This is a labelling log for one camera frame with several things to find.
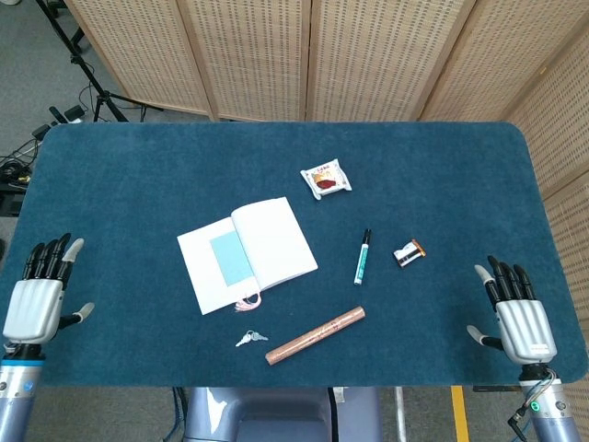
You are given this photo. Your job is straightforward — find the grey blue robot torso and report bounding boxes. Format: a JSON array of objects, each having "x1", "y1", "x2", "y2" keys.
[{"x1": 182, "y1": 386, "x2": 384, "y2": 442}]

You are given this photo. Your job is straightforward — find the teal velvet table cloth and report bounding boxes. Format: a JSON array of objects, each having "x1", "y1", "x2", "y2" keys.
[{"x1": 0, "y1": 121, "x2": 589, "y2": 389}]

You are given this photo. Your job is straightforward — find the open white lined notebook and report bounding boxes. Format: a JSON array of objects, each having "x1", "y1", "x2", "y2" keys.
[{"x1": 177, "y1": 196, "x2": 319, "y2": 317}]

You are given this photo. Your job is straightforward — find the white snack packet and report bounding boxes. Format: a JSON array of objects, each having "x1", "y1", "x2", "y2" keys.
[{"x1": 300, "y1": 158, "x2": 354, "y2": 201}]

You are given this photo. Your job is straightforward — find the bundle of floor cables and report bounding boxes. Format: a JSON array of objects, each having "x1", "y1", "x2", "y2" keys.
[{"x1": 0, "y1": 137, "x2": 40, "y2": 217}]

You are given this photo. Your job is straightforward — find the blue bookmark with pink tassel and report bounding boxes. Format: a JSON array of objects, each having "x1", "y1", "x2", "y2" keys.
[{"x1": 210, "y1": 229, "x2": 262, "y2": 313}]

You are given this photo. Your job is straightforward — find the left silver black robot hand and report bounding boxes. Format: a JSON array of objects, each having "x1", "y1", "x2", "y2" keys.
[{"x1": 2, "y1": 232, "x2": 96, "y2": 345}]

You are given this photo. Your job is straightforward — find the green white marker pen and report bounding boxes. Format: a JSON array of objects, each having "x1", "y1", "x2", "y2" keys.
[{"x1": 352, "y1": 228, "x2": 374, "y2": 286}]

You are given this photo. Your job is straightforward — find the black power adapter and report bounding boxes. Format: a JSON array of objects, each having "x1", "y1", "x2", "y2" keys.
[{"x1": 48, "y1": 104, "x2": 87, "y2": 126}]

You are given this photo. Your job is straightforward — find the black tripod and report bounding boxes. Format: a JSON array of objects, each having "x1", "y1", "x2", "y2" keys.
[{"x1": 36, "y1": 0, "x2": 163, "y2": 123}]

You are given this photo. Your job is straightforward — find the silver keys on ring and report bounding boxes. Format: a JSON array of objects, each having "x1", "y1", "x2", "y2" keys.
[{"x1": 235, "y1": 330, "x2": 270, "y2": 348}]

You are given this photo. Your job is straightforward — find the brown wooden cylinder red letters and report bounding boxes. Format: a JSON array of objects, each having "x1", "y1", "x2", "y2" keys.
[{"x1": 265, "y1": 306, "x2": 367, "y2": 366}]

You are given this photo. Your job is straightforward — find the woven wooden screen panel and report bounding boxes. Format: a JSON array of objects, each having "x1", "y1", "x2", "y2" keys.
[
  {"x1": 501, "y1": 27, "x2": 589, "y2": 199},
  {"x1": 177, "y1": 0, "x2": 310, "y2": 123},
  {"x1": 306, "y1": 0, "x2": 475, "y2": 123},
  {"x1": 64, "y1": 0, "x2": 215, "y2": 122},
  {"x1": 542, "y1": 170, "x2": 589, "y2": 415},
  {"x1": 416, "y1": 0, "x2": 589, "y2": 123}
]

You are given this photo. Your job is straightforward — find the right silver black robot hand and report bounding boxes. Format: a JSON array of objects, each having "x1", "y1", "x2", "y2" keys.
[{"x1": 466, "y1": 255, "x2": 557, "y2": 367}]

